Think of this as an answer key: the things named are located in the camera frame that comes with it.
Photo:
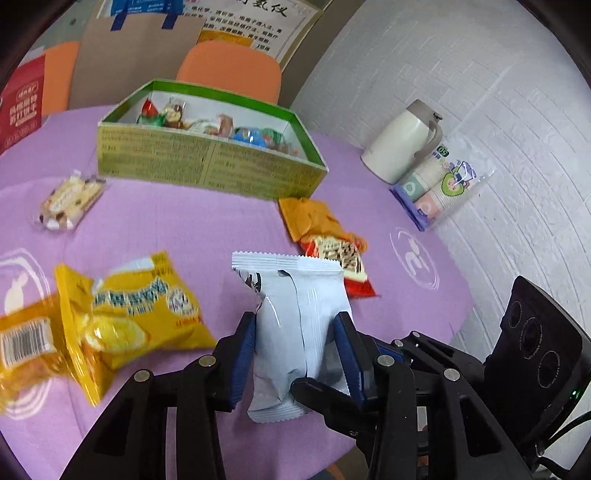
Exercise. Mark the red snack box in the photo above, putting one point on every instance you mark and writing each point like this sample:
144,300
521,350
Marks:
23,106

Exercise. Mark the pack of paper cups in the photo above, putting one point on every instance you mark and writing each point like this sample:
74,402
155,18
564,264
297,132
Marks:
438,189

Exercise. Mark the white wall poster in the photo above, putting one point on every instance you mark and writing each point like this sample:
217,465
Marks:
277,27

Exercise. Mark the small white snack packet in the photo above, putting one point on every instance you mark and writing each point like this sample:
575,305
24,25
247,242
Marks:
201,125

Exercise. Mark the red green snack packet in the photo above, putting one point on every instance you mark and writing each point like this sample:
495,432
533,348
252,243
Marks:
150,113

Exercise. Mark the brown cardboard sheet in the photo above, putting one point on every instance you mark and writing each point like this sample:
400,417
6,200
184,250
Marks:
129,55

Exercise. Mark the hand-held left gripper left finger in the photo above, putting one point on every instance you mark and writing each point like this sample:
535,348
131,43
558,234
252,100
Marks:
242,369

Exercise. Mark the bright yellow snack packet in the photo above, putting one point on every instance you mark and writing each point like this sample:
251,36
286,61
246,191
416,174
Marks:
138,314

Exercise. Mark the brown snack packet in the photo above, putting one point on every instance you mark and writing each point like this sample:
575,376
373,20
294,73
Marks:
226,125

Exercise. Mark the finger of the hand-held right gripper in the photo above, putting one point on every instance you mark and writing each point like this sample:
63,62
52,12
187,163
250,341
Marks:
385,347
323,399

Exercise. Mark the clear nougat packet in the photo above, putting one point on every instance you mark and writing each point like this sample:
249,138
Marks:
69,201

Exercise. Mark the amber snack packet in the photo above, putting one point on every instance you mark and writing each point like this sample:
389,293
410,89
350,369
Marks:
27,341

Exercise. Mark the white thermos jug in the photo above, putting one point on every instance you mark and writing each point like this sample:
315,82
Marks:
397,143

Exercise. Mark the yellow packet behind chair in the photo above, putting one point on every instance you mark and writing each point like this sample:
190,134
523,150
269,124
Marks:
226,37

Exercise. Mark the orange snack packet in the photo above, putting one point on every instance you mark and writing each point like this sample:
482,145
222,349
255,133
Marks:
307,217

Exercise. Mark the small orange chair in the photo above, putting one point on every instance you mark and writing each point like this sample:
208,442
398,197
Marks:
57,78

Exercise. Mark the blue candy packet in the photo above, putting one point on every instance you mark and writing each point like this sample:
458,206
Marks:
249,137

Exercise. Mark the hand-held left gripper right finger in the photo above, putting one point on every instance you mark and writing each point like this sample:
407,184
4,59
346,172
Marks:
348,364

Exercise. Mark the red white snack packet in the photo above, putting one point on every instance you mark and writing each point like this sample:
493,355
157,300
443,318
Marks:
341,267

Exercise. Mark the green white cardboard box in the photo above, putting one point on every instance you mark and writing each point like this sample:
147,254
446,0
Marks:
184,157

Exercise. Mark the clear nut snack packet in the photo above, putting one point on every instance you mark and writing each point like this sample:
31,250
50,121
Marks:
175,113

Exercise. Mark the green candy packet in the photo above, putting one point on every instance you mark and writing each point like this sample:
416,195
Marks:
273,137

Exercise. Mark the large orange chair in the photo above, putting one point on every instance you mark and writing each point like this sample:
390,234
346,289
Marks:
231,69

